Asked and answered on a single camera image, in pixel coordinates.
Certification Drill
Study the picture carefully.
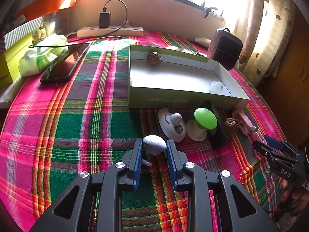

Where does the beige brush handle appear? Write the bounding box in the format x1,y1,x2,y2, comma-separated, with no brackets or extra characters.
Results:
188,37,211,49

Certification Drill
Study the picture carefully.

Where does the brown walnut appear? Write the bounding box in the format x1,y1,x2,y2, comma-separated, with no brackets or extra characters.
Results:
224,118,238,132
147,52,162,66

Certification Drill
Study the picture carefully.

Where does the person's right hand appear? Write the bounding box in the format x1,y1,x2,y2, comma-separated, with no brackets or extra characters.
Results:
281,180,308,216

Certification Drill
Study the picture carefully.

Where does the heart pattern curtain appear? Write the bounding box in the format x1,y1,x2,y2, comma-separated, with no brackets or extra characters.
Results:
232,0,296,86

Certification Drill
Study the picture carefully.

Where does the orange tray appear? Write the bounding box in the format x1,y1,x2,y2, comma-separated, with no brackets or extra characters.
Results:
16,0,76,21

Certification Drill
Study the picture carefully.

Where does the small white mushroom hook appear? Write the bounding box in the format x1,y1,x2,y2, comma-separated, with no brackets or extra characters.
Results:
143,135,167,156

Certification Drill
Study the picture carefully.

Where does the green white cardboard box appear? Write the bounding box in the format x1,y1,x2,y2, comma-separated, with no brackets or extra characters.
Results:
128,45,250,109

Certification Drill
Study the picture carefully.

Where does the black charger adapter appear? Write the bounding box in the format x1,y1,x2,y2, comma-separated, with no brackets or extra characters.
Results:
98,12,111,29

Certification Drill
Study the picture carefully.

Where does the green mushroom lamp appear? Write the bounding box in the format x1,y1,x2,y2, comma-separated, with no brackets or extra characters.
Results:
186,107,217,142

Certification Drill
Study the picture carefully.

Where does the black charger cable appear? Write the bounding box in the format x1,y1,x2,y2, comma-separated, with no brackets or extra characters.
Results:
29,0,128,48

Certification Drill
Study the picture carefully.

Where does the black power bank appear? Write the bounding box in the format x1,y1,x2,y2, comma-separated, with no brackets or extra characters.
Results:
201,101,231,149

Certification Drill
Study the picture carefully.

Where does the green tissue pack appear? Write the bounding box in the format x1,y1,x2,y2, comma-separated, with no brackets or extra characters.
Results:
18,34,69,78

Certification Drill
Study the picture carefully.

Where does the small pink black heater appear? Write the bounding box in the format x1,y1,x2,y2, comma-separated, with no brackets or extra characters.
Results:
207,28,243,70

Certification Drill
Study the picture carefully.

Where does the pink clip holder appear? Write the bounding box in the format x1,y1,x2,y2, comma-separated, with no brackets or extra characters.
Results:
232,109,259,135

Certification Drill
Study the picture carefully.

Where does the striped white box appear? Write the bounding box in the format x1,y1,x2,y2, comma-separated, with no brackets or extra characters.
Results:
1,17,43,51

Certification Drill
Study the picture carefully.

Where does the white power strip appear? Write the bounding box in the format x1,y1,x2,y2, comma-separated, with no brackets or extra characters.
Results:
77,26,144,38

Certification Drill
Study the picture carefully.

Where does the black smartphone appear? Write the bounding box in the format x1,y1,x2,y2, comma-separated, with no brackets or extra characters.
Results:
40,43,91,84

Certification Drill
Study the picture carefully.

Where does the pink curved case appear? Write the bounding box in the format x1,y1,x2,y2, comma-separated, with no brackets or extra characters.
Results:
251,130,267,144

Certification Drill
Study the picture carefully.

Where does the white round penguin gadget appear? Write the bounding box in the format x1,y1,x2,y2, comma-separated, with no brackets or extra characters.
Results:
158,108,186,142

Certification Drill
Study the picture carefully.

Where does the yellow green box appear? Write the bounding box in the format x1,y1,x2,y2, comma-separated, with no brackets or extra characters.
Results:
0,33,32,88

